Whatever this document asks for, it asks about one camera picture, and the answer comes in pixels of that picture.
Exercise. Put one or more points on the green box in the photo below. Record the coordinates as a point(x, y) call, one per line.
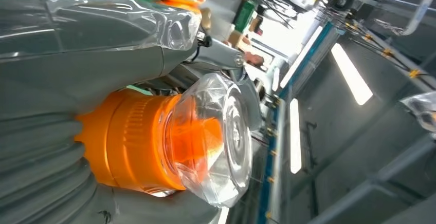
point(244, 16)

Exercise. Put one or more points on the narrow ceiling light strip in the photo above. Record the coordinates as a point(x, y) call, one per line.
point(295, 135)

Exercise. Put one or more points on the clear plastic film piece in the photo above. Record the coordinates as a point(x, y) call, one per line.
point(422, 108)

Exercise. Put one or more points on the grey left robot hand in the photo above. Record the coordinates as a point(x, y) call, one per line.
point(68, 83)

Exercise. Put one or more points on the wide ceiling light panel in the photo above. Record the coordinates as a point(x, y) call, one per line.
point(352, 74)

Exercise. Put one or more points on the white pipe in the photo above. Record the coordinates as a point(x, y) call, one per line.
point(422, 8)

